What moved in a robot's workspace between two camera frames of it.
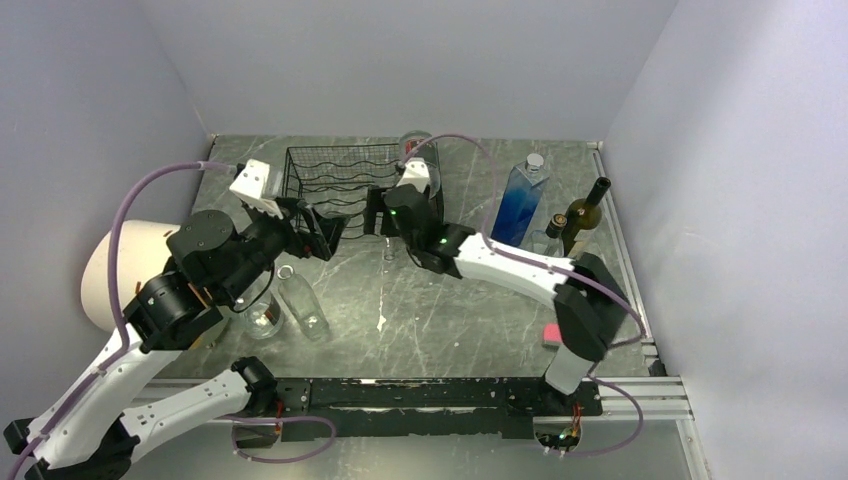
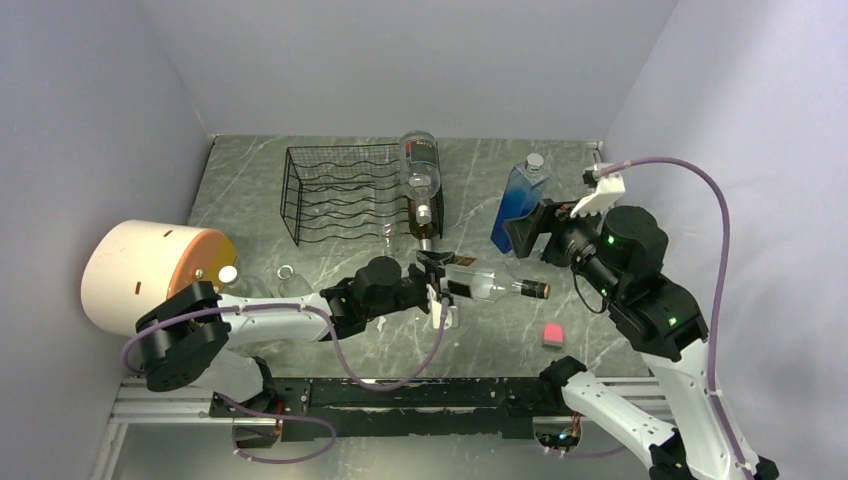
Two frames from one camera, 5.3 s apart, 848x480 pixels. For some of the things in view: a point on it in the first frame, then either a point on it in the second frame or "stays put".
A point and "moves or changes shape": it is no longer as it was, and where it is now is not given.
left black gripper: x=325 y=237 → x=426 y=278
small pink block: x=551 y=334 stays put
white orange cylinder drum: x=142 y=254 stays put
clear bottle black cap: x=550 y=241 moves or changes shape
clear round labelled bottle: x=409 y=141 stays put
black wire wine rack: x=333 y=179 stays put
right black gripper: x=375 y=203 → x=523 y=232
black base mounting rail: x=312 y=409 stays put
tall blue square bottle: x=519 y=201 stays put
